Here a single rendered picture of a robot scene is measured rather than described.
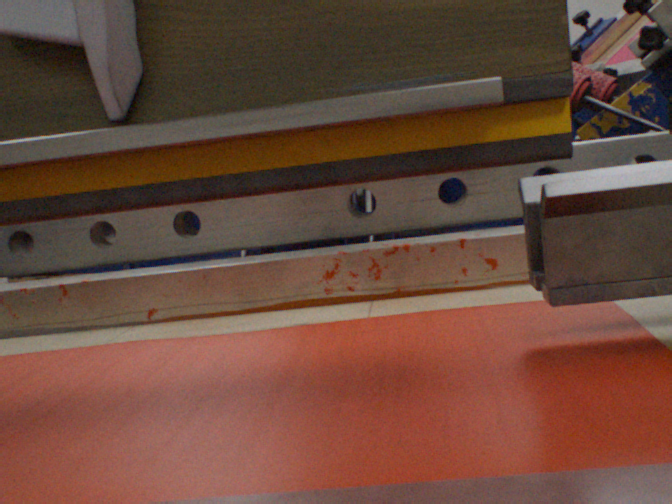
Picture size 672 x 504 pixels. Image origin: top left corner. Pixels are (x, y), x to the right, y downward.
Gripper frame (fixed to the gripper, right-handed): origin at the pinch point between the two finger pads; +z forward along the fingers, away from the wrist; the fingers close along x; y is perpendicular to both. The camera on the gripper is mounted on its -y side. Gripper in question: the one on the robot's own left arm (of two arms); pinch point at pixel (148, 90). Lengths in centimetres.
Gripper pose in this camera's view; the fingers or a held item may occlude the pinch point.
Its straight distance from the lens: 32.8
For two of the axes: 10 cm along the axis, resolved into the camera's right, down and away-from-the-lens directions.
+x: -1.0, 1.3, -9.9
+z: 1.2, 9.9, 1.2
